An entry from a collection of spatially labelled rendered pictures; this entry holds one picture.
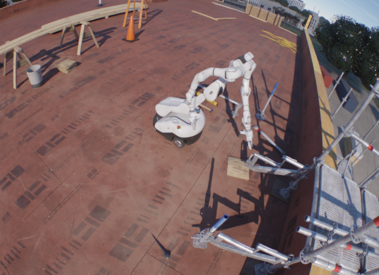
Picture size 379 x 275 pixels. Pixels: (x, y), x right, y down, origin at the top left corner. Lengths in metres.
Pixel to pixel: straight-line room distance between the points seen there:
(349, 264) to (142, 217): 2.03
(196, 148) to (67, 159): 1.69
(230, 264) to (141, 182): 1.30
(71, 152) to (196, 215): 1.69
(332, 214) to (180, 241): 1.48
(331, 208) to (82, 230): 2.39
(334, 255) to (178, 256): 1.41
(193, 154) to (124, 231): 1.30
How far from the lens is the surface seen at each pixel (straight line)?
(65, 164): 2.57
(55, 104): 3.51
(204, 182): 2.37
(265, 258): 1.83
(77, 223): 2.19
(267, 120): 3.69
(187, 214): 2.15
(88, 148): 2.63
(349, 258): 2.03
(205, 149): 2.67
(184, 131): 2.35
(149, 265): 1.99
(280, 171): 2.44
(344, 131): 2.04
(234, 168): 2.60
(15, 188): 2.72
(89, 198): 2.26
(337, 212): 2.08
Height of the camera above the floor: 1.98
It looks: 45 degrees down
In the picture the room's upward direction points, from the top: 15 degrees clockwise
